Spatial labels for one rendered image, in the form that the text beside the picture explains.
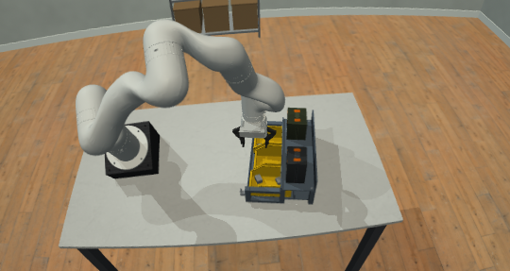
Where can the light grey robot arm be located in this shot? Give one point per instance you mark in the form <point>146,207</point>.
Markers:
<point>166,85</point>

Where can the yellow open-front bin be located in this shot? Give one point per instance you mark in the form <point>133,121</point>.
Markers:
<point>268,174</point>
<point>276,140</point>
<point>267,156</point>

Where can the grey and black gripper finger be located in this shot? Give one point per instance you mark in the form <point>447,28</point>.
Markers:
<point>269,136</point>
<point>236,133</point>

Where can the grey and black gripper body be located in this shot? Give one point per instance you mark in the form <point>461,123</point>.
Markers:
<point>263,124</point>

